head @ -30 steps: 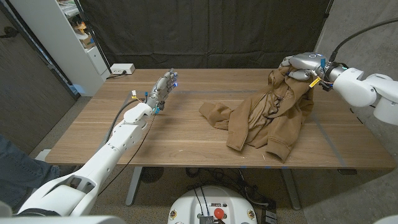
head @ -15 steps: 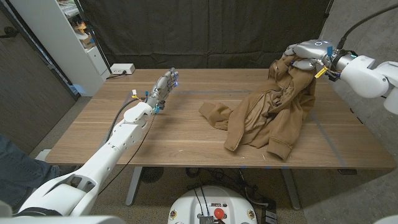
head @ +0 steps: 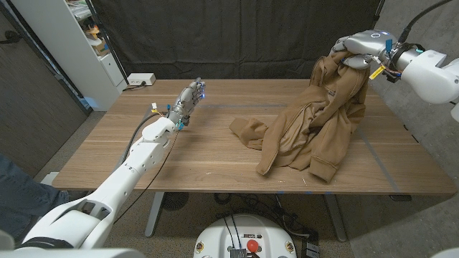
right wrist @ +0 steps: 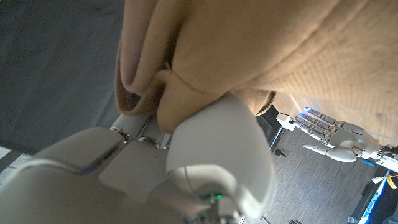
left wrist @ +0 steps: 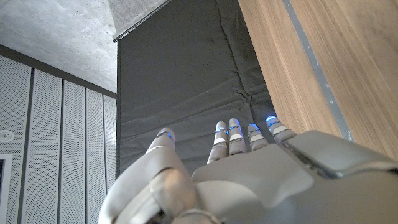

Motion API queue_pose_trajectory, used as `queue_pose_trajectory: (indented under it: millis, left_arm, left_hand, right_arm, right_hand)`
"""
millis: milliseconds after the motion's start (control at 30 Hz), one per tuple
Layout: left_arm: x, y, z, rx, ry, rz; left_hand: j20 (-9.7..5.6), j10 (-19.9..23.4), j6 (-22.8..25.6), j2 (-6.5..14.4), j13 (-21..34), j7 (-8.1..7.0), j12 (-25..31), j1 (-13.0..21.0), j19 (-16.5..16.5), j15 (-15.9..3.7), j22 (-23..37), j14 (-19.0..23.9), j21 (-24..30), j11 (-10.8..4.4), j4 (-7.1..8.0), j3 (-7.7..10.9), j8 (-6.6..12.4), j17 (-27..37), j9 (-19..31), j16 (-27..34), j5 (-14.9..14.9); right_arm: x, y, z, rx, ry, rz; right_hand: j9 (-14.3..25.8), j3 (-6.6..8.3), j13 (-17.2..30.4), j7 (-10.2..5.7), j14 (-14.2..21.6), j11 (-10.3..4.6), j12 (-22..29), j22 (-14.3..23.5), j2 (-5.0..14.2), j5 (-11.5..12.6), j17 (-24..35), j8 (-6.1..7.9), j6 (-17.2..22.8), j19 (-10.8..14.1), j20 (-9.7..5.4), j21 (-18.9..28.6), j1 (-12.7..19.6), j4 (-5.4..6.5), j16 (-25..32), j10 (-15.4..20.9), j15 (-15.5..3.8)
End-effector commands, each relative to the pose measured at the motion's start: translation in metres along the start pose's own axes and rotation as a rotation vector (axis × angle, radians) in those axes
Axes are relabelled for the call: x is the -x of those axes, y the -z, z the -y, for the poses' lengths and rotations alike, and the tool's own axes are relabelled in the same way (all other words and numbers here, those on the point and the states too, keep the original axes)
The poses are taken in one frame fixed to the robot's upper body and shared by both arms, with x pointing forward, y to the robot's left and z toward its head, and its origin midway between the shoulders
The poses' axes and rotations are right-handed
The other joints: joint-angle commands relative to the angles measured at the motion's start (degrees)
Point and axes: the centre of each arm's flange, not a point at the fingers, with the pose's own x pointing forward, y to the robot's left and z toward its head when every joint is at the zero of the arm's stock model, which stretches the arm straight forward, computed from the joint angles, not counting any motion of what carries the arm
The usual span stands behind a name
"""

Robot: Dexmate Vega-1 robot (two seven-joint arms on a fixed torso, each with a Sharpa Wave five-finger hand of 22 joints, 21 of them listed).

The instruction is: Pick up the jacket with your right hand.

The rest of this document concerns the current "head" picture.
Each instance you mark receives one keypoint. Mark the white table leg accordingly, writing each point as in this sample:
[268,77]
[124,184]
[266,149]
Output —
[154,215]
[335,218]

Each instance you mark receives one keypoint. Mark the black power adapter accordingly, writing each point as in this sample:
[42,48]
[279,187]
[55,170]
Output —
[311,247]

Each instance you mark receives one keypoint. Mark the red emergency stop button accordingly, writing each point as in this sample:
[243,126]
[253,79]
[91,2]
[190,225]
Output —
[252,245]

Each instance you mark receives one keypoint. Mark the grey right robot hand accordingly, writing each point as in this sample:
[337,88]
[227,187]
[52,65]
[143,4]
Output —
[369,43]

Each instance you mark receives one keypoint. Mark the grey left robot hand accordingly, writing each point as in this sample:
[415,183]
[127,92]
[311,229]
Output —
[186,102]

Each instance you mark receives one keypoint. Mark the black backdrop stand pole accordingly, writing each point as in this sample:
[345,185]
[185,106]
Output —
[107,43]

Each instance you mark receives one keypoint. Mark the person leg in jeans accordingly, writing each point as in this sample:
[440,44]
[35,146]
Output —
[25,200]

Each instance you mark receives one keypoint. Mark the small cardboard box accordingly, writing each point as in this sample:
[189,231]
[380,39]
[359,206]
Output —
[101,48]

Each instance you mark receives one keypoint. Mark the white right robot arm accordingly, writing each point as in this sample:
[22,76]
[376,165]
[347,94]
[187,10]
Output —
[430,79]

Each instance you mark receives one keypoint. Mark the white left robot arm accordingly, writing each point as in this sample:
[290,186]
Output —
[122,181]

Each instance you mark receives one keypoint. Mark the white power strip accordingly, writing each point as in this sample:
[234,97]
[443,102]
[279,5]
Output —
[141,79]

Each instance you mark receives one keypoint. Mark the black backdrop curtain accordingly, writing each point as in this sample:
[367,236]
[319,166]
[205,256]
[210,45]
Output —
[233,36]

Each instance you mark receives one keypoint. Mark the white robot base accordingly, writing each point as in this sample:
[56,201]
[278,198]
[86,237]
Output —
[244,233]

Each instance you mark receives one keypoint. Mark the brown hooded jacket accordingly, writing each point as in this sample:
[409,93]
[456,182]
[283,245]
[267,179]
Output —
[322,125]

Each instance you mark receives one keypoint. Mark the yellow toy figure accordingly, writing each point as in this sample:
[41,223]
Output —
[92,32]

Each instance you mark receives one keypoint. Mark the white shelf cabinet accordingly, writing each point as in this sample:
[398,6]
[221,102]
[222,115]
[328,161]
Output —
[68,46]

